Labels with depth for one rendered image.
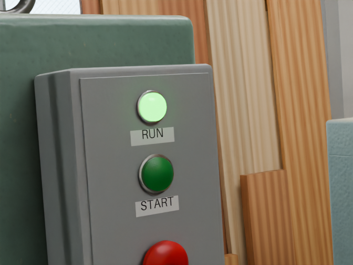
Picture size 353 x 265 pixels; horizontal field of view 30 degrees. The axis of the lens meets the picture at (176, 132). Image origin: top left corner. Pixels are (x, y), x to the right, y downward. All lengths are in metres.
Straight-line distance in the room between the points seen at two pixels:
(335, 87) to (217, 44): 0.68
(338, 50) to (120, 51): 2.12
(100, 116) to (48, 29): 0.08
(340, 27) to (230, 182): 0.83
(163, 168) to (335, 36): 2.19
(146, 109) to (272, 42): 1.77
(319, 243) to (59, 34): 1.87
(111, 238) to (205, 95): 0.11
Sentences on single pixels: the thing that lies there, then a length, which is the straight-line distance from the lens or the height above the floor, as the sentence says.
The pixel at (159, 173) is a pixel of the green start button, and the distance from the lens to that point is 0.39.
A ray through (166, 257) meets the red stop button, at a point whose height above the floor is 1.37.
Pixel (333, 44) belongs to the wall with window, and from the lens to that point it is 2.57.
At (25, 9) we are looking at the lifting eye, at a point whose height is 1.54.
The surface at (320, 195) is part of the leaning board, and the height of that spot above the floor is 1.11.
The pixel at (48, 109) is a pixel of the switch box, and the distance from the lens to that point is 0.40.
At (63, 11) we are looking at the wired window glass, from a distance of 2.00.
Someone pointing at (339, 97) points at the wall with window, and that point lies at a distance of 2.55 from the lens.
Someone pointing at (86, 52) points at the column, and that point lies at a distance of 0.44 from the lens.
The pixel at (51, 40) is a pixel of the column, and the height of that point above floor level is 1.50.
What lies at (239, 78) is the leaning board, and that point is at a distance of 2.05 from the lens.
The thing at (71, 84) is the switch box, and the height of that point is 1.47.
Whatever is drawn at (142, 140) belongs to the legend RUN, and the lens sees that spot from 0.39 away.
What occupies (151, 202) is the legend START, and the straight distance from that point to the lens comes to 0.40.
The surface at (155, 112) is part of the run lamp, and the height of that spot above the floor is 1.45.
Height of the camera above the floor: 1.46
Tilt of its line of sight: 3 degrees down
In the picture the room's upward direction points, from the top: 4 degrees counter-clockwise
